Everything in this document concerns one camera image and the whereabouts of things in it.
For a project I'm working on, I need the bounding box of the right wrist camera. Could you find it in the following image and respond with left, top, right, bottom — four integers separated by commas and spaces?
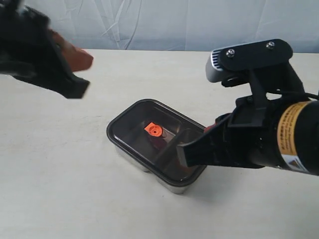
205, 39, 293, 87

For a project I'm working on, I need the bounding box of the blue-grey backdrop cloth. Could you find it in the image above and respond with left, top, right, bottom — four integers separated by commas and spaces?
25, 0, 319, 53

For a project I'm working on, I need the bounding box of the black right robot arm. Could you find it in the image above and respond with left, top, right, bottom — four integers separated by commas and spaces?
176, 63, 319, 175

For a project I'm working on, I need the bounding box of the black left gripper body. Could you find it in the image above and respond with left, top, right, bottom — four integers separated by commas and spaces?
0, 0, 90, 99

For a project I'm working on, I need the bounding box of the dark transparent box lid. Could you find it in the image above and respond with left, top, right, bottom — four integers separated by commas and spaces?
106, 99, 209, 187

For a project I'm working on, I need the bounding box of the red toy sausage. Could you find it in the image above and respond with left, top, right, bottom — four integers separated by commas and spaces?
149, 135, 168, 150

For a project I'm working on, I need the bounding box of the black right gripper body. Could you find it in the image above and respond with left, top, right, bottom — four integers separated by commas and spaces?
177, 62, 305, 168

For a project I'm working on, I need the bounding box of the stainless steel lunch box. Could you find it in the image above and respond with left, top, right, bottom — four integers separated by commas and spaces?
106, 99, 209, 195

